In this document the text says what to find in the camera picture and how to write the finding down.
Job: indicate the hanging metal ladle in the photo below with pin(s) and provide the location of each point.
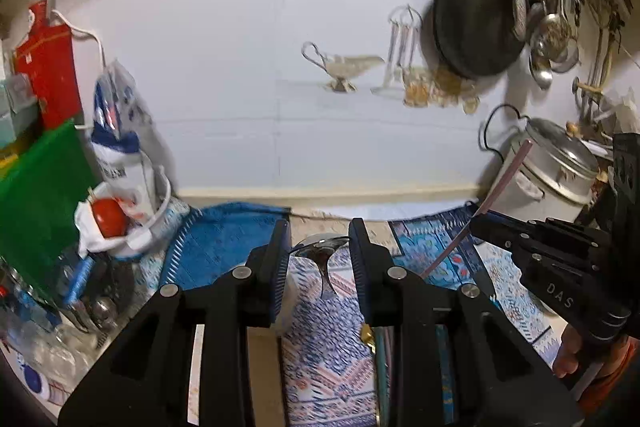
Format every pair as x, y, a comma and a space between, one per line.
539, 66

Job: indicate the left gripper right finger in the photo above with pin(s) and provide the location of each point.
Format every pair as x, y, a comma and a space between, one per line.
448, 357

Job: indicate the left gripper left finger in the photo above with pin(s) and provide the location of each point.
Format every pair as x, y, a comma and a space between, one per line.
143, 376

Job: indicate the red box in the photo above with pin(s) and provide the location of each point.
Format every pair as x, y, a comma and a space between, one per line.
46, 58

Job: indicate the glass cups cluster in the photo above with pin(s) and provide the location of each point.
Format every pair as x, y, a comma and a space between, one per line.
439, 87

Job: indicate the white bowl with tomato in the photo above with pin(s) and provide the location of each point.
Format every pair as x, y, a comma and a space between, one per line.
105, 228

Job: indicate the pink chopstick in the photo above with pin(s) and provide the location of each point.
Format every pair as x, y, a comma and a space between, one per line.
489, 200

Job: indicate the operator hand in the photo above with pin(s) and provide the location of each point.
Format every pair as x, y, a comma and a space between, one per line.
566, 360

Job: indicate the green cutting board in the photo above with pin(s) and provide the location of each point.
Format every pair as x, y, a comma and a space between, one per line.
39, 196

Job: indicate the metal spoon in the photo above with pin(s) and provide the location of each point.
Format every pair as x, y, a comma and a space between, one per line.
319, 248

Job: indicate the white rice cooker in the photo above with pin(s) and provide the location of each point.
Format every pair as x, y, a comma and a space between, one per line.
555, 178

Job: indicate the white plastic bag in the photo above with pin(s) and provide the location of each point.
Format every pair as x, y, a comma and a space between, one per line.
118, 139

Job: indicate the black frying pan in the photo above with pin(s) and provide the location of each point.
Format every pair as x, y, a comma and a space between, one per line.
476, 37

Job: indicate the silver gravy boat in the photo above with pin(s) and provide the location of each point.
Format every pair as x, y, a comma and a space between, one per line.
342, 70

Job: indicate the small metal utensil stand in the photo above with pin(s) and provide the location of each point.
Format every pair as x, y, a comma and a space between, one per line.
405, 27

